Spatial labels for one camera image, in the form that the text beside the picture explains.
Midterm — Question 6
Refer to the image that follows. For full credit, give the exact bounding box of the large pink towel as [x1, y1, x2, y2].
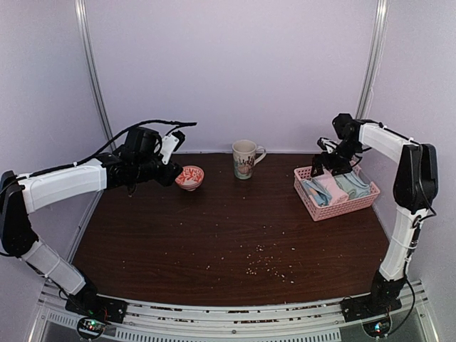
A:
[316, 174, 349, 205]

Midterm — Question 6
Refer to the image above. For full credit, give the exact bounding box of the right round circuit board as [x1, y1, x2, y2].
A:
[363, 317, 392, 338]

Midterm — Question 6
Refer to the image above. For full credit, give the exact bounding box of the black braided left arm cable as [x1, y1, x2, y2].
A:
[21, 119, 198, 179]

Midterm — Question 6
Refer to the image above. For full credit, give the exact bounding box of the red and white patterned bowl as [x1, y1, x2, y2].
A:
[175, 165, 204, 191]

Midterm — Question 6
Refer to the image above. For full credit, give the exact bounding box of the blue patterned cloth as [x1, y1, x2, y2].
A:
[301, 179, 332, 207]

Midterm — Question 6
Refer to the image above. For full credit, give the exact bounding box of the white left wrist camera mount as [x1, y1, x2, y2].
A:
[160, 133, 180, 165]

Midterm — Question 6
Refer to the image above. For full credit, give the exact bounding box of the round circuit board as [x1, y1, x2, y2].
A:
[76, 316, 108, 340]
[363, 317, 392, 338]

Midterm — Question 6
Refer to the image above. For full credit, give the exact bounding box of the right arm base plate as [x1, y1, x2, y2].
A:
[340, 294, 402, 323]

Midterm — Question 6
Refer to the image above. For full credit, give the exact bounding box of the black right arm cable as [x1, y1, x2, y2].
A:
[386, 177, 439, 336]

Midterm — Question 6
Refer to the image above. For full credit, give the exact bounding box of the aluminium right corner post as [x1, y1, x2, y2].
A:
[356, 0, 389, 119]

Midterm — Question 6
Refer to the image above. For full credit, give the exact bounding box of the white mug with coral pattern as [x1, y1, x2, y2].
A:
[232, 140, 266, 180]

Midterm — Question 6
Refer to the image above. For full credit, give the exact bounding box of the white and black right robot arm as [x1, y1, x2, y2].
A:
[311, 113, 438, 315]

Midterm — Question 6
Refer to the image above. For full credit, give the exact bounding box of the aluminium corner post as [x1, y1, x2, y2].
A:
[356, 0, 389, 119]
[74, 0, 113, 142]

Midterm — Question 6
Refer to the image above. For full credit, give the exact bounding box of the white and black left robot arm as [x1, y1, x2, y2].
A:
[1, 125, 185, 316]

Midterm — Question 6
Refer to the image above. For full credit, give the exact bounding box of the left round circuit board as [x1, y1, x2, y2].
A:
[76, 316, 108, 340]

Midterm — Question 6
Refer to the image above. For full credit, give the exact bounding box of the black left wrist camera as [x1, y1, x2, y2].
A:
[172, 130, 185, 149]

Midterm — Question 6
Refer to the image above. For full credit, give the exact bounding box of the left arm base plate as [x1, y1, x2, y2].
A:
[65, 296, 128, 323]

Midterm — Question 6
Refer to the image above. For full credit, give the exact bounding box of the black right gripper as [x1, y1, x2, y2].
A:
[312, 139, 363, 177]

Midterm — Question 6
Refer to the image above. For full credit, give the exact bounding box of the light blue folded towel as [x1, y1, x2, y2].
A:
[352, 172, 371, 198]

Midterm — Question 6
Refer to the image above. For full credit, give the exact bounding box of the pink perforated plastic basket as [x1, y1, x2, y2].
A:
[294, 166, 380, 222]

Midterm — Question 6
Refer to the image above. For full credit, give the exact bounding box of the aluminium front rail frame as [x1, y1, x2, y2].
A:
[28, 281, 439, 342]

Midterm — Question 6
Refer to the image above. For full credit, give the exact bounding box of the aluminium left corner post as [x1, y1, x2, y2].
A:
[74, 0, 113, 142]

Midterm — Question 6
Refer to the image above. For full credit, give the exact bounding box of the grey-green folded towel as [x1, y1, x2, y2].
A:
[334, 173, 363, 200]

